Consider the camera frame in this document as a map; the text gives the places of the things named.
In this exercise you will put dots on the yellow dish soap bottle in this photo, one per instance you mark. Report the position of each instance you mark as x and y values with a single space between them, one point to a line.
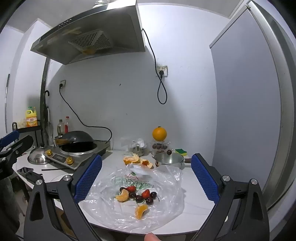
31 120

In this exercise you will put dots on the large orange peel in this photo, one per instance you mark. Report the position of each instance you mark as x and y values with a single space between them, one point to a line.
130 159

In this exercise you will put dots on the smartphone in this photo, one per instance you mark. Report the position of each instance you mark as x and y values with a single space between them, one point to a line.
24 170

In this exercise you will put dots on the grey refrigerator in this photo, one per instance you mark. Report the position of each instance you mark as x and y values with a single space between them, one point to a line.
245 92

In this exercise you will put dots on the orange segment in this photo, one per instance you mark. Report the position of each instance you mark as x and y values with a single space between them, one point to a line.
141 211
122 196

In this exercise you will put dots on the steel induction cooker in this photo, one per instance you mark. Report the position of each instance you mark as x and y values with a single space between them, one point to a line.
92 151

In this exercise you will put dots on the glass container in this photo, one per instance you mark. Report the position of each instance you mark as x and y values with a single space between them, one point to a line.
159 146

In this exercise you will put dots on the black metal rack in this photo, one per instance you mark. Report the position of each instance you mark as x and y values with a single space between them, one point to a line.
27 129

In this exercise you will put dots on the steel cup in plastic wrap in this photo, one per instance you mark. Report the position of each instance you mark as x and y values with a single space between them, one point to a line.
138 149

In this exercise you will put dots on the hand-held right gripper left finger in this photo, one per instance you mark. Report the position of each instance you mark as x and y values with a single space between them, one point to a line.
89 178

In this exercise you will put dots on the black stick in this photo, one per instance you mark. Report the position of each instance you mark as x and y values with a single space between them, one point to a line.
52 169

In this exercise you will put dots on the steel pot lid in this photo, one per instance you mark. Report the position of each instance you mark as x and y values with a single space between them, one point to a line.
38 156

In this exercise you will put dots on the whole orange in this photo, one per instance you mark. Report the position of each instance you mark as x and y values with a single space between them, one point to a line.
159 134

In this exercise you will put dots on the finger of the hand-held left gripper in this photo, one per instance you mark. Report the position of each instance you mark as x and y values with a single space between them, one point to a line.
10 137
23 143

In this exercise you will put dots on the small orange peel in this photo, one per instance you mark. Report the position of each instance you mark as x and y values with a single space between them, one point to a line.
145 163

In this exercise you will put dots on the clear printed plastic bag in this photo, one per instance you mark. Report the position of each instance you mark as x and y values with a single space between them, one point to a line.
161 204

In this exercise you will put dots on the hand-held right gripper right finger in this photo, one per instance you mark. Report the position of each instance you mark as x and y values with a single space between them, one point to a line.
204 178

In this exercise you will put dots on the person's right hand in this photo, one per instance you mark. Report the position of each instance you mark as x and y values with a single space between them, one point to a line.
150 237

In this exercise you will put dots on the dark oil bottle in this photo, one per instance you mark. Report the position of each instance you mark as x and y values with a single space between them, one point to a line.
60 128

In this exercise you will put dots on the steel range hood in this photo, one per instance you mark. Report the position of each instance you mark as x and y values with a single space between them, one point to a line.
104 18

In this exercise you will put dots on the dark vertical pipe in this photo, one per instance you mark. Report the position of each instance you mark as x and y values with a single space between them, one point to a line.
44 92

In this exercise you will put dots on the yellow green sponge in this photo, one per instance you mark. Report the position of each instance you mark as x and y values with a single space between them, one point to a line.
181 151

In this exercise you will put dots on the steel saucepan with lid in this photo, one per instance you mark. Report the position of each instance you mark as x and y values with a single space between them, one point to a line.
168 160

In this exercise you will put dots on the black case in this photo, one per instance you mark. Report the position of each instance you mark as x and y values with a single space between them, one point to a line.
33 176

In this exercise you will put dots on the white wall socket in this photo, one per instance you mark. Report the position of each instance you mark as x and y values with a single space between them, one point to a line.
63 81
164 68

